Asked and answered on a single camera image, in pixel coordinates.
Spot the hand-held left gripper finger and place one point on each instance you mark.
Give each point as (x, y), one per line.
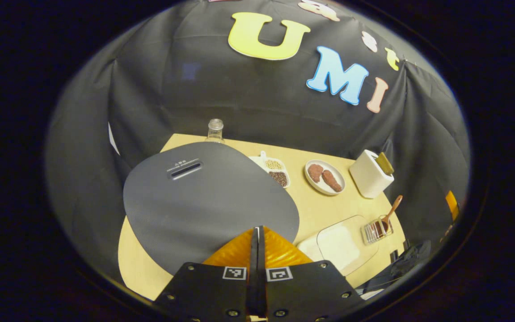
(253, 255)
(262, 255)

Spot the reddish brown meat piece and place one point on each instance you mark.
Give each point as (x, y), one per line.
(315, 172)
(331, 180)

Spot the black table clamp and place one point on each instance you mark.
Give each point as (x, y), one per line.
(394, 256)

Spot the cream rice tray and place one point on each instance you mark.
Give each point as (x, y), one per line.
(367, 250)

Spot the white utensil holder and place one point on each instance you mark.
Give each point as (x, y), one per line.
(367, 179)

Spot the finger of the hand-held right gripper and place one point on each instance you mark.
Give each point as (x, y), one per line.
(452, 205)

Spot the white divided grain dish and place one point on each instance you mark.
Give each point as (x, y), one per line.
(277, 172)

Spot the brown wooden spoon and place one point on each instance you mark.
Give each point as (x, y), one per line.
(391, 212)

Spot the black backdrop cloth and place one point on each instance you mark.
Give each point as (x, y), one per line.
(248, 98)

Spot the round white plate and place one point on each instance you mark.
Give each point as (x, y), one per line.
(329, 165)

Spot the small clear glass bottle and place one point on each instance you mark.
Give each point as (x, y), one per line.
(215, 132)

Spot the dark grey rice cooker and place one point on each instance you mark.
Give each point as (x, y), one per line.
(204, 210)

